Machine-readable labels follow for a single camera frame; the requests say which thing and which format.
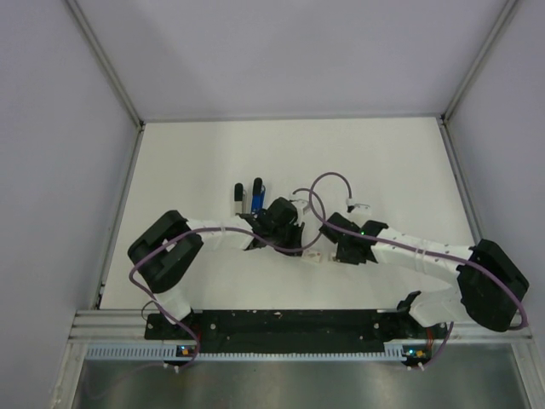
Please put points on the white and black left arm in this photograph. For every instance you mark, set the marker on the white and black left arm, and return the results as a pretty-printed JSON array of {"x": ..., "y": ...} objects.
[{"x": 166, "y": 250}]

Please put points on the aluminium frame post left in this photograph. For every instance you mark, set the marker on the aluminium frame post left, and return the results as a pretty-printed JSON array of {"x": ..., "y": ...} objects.
[{"x": 103, "y": 61}]

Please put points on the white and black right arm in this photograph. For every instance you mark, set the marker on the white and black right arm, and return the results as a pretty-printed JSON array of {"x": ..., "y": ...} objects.
[{"x": 483, "y": 283}]

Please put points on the aluminium frame post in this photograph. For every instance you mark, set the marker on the aluminium frame post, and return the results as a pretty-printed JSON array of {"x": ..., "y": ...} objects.
[
  {"x": 508, "y": 11},
  {"x": 103, "y": 61}
]

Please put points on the aluminium frame post right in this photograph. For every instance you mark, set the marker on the aluminium frame post right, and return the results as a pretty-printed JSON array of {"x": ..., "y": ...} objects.
[{"x": 508, "y": 11}]

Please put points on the aluminium frame rail front left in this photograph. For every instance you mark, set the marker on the aluminium frame rail front left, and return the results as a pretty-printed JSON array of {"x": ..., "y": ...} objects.
[{"x": 108, "y": 325}]

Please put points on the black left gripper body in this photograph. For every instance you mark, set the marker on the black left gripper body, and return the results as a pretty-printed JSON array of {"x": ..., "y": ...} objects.
[{"x": 287, "y": 236}]

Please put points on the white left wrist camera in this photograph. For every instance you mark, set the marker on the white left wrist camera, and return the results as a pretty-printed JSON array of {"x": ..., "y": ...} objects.
[{"x": 302, "y": 207}]

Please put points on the grey and black stapler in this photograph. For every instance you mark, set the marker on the grey and black stapler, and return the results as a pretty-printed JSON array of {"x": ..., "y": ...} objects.
[{"x": 239, "y": 199}]

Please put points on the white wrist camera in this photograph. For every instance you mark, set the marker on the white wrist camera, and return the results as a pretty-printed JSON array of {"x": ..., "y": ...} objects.
[
  {"x": 302, "y": 207},
  {"x": 358, "y": 212}
]

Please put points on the aluminium frame rail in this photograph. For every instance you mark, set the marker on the aluminium frame rail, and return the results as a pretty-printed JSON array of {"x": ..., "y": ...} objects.
[
  {"x": 473, "y": 333},
  {"x": 108, "y": 325}
]

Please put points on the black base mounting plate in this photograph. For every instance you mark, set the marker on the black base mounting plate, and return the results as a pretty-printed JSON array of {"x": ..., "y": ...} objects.
[{"x": 300, "y": 331}]

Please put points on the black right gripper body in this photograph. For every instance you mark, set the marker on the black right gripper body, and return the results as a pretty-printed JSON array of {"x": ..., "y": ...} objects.
[{"x": 344, "y": 256}]

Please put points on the aluminium frame rail front right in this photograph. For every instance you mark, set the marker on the aluminium frame rail front right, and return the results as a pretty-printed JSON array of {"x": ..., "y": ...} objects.
[{"x": 473, "y": 333}]

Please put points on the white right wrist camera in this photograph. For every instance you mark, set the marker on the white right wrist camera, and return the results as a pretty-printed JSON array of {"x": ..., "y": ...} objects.
[{"x": 358, "y": 212}]

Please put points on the light blue slotted cable duct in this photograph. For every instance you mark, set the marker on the light blue slotted cable duct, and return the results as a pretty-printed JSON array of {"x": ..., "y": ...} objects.
[{"x": 172, "y": 352}]

